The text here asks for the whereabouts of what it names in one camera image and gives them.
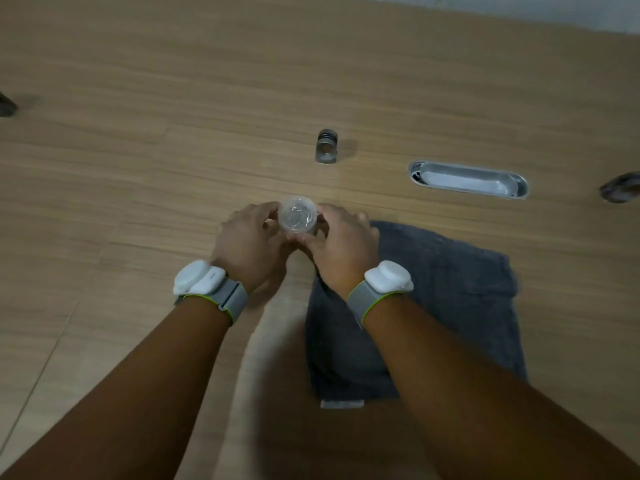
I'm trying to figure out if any person's right hand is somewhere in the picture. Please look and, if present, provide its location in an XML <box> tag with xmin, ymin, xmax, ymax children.
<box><xmin>293</xmin><ymin>203</ymin><xmax>382</xmax><ymax>301</ymax></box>

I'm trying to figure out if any person's left hand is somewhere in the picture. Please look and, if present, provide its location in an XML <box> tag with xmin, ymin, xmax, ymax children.
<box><xmin>209</xmin><ymin>201</ymin><xmax>300</xmax><ymax>297</ymax></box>

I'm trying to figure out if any clear plastic shaker jar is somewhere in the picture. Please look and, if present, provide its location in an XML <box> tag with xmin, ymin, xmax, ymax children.
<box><xmin>277</xmin><ymin>195</ymin><xmax>320</xmax><ymax>235</ymax></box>

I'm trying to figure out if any grey cloth towel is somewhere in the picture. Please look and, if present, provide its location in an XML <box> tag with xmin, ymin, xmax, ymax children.
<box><xmin>305</xmin><ymin>220</ymin><xmax>529</xmax><ymax>410</ymax></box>

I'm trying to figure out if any person's left forearm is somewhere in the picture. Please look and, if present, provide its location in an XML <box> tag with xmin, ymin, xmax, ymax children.
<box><xmin>0</xmin><ymin>296</ymin><xmax>235</xmax><ymax>480</ymax></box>

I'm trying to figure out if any person's right forearm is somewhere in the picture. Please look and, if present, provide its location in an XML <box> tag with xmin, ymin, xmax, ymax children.
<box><xmin>361</xmin><ymin>293</ymin><xmax>640</xmax><ymax>480</ymax></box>

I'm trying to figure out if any white wrist tracker grey band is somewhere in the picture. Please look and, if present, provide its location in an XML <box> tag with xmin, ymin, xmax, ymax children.
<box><xmin>345</xmin><ymin>260</ymin><xmax>415</xmax><ymax>329</ymax></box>
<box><xmin>172</xmin><ymin>259</ymin><xmax>250</xmax><ymax>327</ymax></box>

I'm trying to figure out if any silver oval cable grommet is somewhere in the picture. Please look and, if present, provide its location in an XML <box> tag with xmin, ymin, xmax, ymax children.
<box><xmin>407</xmin><ymin>160</ymin><xmax>531</xmax><ymax>201</ymax></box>

